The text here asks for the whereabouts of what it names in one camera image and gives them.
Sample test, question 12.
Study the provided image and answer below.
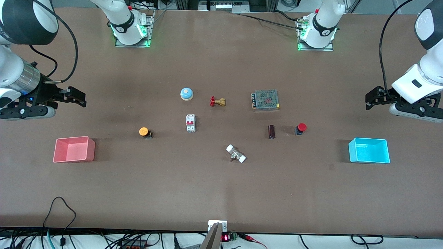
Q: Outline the metal mesh power supply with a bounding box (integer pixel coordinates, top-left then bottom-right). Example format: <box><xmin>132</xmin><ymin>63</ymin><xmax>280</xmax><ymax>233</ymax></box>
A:
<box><xmin>251</xmin><ymin>89</ymin><xmax>280</xmax><ymax>111</ymax></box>

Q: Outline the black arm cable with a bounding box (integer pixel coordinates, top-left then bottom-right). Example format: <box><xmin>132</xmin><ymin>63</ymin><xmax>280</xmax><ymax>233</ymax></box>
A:
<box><xmin>379</xmin><ymin>0</ymin><xmax>416</xmax><ymax>91</ymax></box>
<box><xmin>29</xmin><ymin>9</ymin><xmax>79</xmax><ymax>84</ymax></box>

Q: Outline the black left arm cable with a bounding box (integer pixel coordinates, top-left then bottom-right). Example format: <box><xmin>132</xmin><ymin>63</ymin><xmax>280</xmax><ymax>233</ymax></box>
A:
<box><xmin>379</xmin><ymin>0</ymin><xmax>416</xmax><ymax>91</ymax></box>

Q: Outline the grey metal rack unit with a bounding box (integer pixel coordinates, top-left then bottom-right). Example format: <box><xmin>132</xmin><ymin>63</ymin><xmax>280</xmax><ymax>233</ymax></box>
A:
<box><xmin>198</xmin><ymin>0</ymin><xmax>250</xmax><ymax>13</ymax></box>

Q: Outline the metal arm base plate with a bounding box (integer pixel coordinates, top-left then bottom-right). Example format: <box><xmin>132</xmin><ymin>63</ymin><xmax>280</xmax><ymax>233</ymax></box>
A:
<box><xmin>115</xmin><ymin>10</ymin><xmax>155</xmax><ymax>48</ymax></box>
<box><xmin>297</xmin><ymin>17</ymin><xmax>334</xmax><ymax>52</ymax></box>

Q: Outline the pink plastic box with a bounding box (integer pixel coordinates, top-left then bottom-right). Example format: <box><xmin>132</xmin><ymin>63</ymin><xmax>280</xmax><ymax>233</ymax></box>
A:
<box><xmin>53</xmin><ymin>136</ymin><xmax>96</xmax><ymax>163</ymax></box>

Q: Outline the cyan plastic box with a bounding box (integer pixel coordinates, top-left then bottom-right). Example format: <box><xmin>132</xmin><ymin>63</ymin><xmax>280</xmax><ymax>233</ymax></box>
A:
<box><xmin>348</xmin><ymin>137</ymin><xmax>391</xmax><ymax>164</ymax></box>

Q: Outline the red clip lead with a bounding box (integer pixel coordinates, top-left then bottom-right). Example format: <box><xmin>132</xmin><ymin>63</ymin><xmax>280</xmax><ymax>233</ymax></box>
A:
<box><xmin>239</xmin><ymin>234</ymin><xmax>268</xmax><ymax>249</ymax></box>

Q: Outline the white mounting bracket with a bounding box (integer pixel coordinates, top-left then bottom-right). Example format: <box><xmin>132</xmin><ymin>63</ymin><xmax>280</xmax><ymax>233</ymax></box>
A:
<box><xmin>208</xmin><ymin>220</ymin><xmax>228</xmax><ymax>232</ymax></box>

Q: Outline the grey metal bar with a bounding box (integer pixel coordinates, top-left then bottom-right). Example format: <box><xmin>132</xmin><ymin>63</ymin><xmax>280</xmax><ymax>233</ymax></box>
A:
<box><xmin>200</xmin><ymin>222</ymin><xmax>222</xmax><ymax>249</ymax></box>

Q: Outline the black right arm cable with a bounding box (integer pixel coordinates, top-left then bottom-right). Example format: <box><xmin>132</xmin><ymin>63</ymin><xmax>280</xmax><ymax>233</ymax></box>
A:
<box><xmin>29</xmin><ymin>9</ymin><xmax>79</xmax><ymax>84</ymax></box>

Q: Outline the black looped cable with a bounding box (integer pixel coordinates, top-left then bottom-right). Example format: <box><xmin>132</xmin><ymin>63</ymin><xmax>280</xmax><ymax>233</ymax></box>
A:
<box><xmin>43</xmin><ymin>196</ymin><xmax>77</xmax><ymax>229</ymax></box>

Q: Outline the metal fitting with white caps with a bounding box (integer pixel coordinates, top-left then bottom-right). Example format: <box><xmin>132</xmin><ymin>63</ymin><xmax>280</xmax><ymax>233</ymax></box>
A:
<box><xmin>226</xmin><ymin>144</ymin><xmax>247</xmax><ymax>164</ymax></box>

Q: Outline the black cable on table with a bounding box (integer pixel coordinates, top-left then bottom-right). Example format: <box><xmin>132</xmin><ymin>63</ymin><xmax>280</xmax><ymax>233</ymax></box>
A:
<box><xmin>239</xmin><ymin>13</ymin><xmax>307</xmax><ymax>27</ymax></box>

